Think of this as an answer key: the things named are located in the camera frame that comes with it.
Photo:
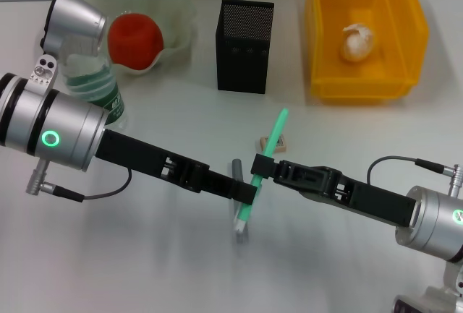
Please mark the clear green-label water bottle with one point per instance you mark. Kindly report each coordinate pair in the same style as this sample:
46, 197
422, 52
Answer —
94, 81

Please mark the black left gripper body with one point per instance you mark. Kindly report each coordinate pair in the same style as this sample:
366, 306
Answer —
144, 157

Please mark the silver plug on left gripper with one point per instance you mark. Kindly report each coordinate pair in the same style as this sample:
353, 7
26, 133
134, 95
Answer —
36, 179

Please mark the green pen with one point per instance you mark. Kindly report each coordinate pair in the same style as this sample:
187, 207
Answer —
276, 128

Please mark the white garlic bulb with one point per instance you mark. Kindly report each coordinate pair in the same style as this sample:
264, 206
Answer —
356, 43

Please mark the beige eraser with barcode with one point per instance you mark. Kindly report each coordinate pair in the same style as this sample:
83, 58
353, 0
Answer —
280, 144

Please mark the black mesh pen holder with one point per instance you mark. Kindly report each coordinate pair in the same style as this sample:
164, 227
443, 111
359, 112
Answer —
244, 49

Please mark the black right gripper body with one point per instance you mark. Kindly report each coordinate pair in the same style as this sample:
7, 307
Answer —
376, 201

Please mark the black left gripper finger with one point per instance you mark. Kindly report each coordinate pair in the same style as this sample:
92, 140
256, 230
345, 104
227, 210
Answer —
238, 190

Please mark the pale green glass fruit plate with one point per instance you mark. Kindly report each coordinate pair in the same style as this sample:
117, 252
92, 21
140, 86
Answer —
170, 20

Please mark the yellow plastic bin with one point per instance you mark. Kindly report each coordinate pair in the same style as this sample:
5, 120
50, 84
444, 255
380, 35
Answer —
325, 49

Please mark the grey pen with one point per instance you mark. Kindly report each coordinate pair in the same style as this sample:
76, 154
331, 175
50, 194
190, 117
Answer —
237, 168

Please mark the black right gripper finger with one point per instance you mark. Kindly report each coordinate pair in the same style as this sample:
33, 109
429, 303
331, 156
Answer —
264, 166

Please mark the orange fruit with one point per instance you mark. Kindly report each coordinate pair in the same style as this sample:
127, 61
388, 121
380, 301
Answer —
135, 42

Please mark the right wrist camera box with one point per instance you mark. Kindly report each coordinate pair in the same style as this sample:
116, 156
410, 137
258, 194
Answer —
427, 302

